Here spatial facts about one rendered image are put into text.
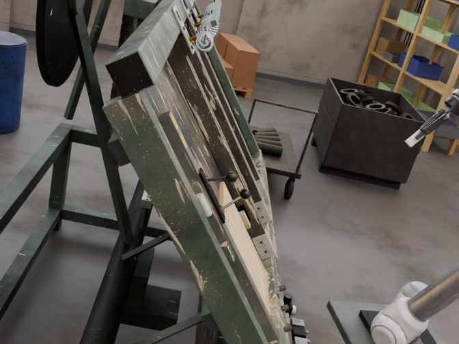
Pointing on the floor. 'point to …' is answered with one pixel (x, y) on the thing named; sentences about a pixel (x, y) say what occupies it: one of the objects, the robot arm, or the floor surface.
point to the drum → (11, 80)
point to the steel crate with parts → (366, 134)
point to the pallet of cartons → (238, 61)
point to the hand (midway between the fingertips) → (414, 138)
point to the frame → (121, 316)
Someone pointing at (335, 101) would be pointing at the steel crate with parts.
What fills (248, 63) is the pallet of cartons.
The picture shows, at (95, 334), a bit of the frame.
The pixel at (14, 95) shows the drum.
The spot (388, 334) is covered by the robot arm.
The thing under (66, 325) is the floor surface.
